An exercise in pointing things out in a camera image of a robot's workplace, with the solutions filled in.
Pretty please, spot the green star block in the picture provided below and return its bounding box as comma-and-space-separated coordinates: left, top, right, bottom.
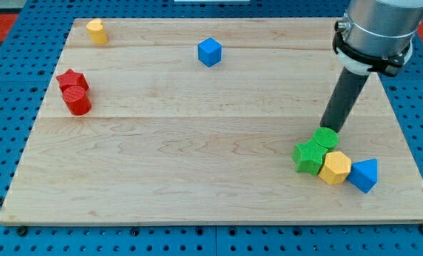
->
291, 139, 328, 176

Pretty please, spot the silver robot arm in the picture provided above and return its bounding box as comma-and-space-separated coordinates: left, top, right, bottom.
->
333, 0, 423, 77

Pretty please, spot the yellow heart block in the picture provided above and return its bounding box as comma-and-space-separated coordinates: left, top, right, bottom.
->
86, 18, 108, 45

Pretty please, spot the yellow hexagon block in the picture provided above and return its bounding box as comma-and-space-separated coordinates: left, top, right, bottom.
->
318, 151, 352, 185

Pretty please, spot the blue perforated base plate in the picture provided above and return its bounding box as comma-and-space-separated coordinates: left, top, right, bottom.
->
0, 0, 423, 255

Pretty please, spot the blue cube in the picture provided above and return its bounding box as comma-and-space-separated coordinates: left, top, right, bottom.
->
198, 38, 222, 68

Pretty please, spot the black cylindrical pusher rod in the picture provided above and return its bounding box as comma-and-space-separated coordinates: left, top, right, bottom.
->
320, 68, 369, 133

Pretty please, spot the wooden board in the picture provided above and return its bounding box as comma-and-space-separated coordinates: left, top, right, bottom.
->
0, 18, 423, 226

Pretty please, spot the red cylinder block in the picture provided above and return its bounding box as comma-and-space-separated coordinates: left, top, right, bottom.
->
63, 86, 92, 116

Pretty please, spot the green cylinder block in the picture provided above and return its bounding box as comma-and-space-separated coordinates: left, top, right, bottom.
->
312, 127, 339, 150

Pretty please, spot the red star block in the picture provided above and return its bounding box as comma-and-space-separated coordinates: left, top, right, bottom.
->
55, 69, 89, 92

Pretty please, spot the blue triangle block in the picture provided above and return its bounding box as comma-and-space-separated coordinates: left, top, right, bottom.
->
346, 159, 378, 193

